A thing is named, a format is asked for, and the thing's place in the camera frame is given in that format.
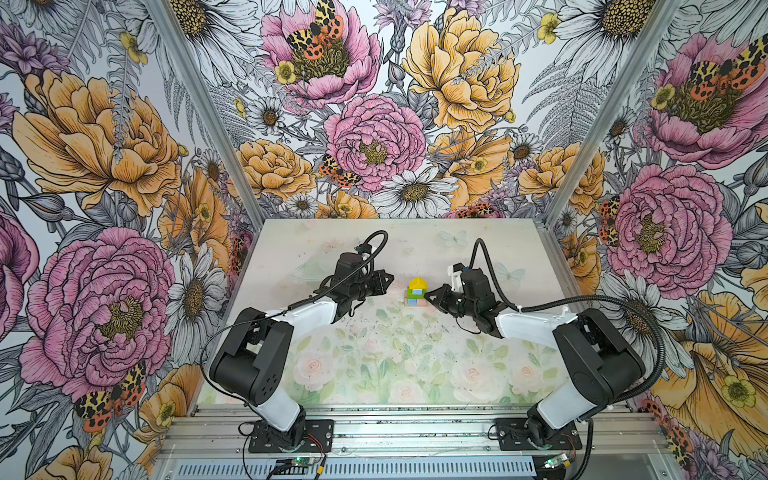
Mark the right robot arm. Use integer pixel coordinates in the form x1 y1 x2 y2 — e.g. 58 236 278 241
424 264 645 449

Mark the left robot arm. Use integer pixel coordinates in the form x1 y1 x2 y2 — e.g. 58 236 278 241
208 252 395 450

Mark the right corner aluminium post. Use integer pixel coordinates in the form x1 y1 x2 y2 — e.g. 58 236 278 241
543 0 680 229

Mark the left corner aluminium post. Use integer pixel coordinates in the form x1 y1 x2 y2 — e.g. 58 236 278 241
147 1 265 234

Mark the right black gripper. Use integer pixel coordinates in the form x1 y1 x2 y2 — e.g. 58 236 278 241
423 283 478 320

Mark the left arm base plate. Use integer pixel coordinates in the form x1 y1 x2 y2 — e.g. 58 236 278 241
247 419 335 454

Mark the vented metal grille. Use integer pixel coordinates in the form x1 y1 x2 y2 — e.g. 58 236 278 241
161 456 536 479

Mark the aluminium rail frame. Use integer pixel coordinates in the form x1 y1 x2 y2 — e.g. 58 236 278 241
158 404 667 460

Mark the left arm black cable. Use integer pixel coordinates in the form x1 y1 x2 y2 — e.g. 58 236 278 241
199 230 390 409

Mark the green wood block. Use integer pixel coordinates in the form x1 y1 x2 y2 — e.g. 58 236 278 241
406 289 425 302

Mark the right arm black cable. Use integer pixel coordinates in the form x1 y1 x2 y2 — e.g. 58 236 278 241
468 238 667 480

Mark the yellow wood block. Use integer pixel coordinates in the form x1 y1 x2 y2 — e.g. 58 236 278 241
408 277 428 291

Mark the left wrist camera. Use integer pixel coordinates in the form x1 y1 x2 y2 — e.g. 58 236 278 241
355 243 372 254

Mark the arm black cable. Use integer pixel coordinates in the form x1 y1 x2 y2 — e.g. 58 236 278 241
199 230 390 409
468 238 667 480

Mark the corner aluminium post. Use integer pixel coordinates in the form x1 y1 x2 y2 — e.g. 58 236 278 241
147 1 265 234
543 0 680 229

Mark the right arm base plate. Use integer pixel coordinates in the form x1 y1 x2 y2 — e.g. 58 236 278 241
487 417 583 451

